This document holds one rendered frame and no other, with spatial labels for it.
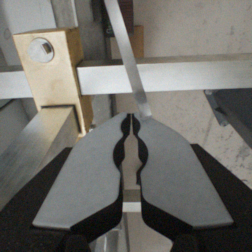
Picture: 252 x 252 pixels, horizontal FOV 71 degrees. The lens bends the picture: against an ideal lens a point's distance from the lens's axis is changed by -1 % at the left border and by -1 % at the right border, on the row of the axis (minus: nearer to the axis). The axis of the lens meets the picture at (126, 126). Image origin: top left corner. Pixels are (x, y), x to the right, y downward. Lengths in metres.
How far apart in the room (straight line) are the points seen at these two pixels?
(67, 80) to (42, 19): 0.26
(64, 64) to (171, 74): 0.11
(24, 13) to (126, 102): 0.81
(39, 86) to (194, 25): 0.95
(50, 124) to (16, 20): 0.32
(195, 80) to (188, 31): 0.87
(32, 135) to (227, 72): 0.19
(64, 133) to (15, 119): 0.33
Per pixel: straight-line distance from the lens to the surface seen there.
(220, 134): 1.41
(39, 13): 0.44
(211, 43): 1.12
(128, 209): 0.37
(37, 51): 0.18
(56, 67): 0.19
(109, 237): 0.66
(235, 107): 1.01
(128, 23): 0.32
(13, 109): 0.50
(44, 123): 0.18
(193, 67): 0.20
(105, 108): 0.37
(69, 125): 0.19
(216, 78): 0.21
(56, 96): 0.20
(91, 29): 0.33
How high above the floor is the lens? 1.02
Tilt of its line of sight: 57 degrees down
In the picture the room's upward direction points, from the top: 178 degrees counter-clockwise
